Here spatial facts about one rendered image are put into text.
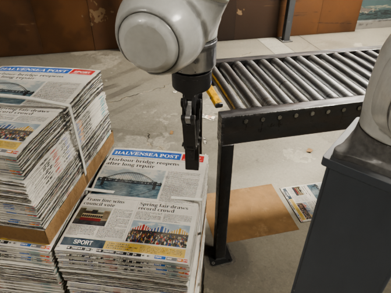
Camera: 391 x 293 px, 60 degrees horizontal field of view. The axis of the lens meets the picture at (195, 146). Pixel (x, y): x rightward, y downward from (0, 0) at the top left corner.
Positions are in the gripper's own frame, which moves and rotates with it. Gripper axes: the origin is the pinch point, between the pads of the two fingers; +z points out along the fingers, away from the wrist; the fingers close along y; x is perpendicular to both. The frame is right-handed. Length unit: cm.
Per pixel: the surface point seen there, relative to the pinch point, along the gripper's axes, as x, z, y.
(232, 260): 13, 96, -45
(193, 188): -0.3, 13.2, -4.0
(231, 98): 7, 16, -60
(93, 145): -26.0, 4.5, -7.0
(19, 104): -37.2, -9.9, -0.2
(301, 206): 51, 95, -86
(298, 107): 32, 16, -55
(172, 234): -2.9, 13.0, 11.4
